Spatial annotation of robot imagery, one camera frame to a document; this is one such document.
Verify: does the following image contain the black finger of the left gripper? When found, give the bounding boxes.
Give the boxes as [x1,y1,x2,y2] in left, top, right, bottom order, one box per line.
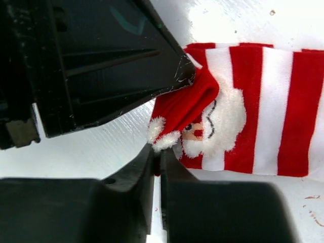
[1,1,195,149]

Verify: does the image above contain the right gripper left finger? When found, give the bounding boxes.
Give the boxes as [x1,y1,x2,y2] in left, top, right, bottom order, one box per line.
[1,145,154,242]

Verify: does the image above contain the red white santa sock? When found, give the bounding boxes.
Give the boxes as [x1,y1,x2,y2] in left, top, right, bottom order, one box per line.
[147,43,323,181]

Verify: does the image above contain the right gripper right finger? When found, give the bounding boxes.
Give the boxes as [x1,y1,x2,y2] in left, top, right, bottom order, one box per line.
[160,149,298,242]

